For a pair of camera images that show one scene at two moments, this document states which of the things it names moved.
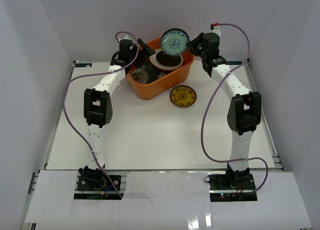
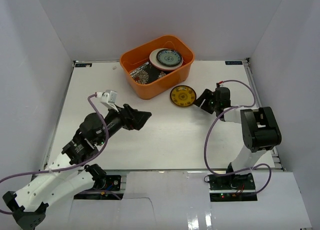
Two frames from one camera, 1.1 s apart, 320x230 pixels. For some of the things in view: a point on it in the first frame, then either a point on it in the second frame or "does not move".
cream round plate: x=153 y=60 does not move
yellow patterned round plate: x=183 y=96 does not move
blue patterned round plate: x=173 y=41 → x=168 y=58
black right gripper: x=192 y=45 → x=207 y=95
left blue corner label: x=83 y=65 does not move
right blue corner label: x=234 y=63 does not move
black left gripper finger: x=146 y=48 → x=135 y=118
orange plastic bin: x=172 y=80 does not move
